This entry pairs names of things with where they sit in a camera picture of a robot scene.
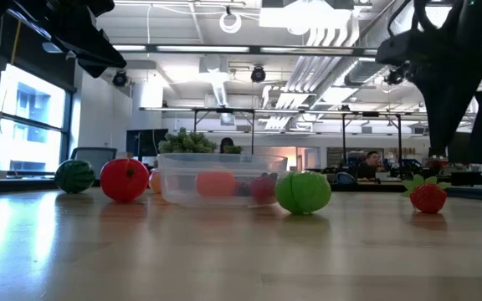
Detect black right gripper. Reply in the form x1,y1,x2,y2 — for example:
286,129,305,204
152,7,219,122
412,0,482,164

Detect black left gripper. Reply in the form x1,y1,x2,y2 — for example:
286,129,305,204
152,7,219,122
44,0,127,79

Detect red strawberry pale green leaves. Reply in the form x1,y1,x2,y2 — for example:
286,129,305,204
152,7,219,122
402,174,450,215

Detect green striped toy watermelon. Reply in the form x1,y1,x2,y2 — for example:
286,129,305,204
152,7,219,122
54,159,96,195

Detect red toy tomato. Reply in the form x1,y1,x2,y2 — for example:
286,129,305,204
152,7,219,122
100,157,150,204

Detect large toy peach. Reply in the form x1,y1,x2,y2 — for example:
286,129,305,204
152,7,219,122
148,169,162,194

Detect orange toy mandarin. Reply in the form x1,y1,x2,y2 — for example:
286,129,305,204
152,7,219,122
196,171,237,198

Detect green toy cabbage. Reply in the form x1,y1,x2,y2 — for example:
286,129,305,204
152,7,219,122
274,170,332,216

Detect red strawberry dark green leaves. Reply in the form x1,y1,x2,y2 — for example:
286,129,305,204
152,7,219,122
249,173,279,205

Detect clear plastic tupperware container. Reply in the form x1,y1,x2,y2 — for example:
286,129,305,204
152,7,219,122
156,152,289,209

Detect black computer monitor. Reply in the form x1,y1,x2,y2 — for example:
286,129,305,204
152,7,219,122
126,128,169,162

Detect long ceiling light bar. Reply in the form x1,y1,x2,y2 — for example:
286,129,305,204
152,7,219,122
110,43,378,58

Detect gray office chair white base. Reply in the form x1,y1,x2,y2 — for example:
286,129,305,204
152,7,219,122
69,146,119,187

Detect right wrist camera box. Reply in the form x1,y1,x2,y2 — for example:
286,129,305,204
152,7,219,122
377,31,414,87

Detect silver ribbed air duct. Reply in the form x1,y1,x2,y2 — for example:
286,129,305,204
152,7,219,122
343,0,418,87

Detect white cable coil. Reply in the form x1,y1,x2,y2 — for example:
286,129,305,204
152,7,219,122
218,11,243,34

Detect black background rig frame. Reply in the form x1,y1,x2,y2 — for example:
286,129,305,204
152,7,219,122
192,106,403,168

